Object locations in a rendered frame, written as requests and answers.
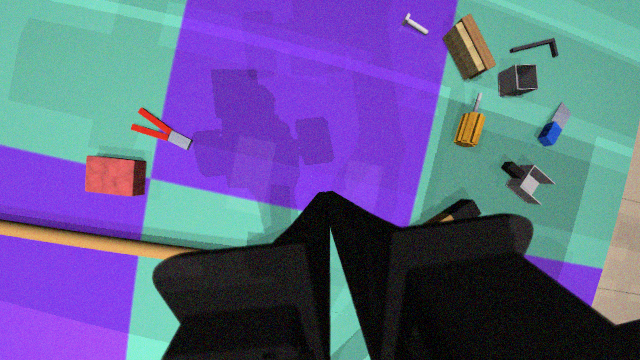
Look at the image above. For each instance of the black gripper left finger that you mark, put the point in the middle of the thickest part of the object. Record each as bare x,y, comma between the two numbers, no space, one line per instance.
293,269

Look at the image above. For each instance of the dark grey l-shaped bar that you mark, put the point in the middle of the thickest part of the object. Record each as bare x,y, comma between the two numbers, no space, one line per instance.
552,43

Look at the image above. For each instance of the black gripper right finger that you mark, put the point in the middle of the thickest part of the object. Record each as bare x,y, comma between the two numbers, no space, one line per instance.
376,255

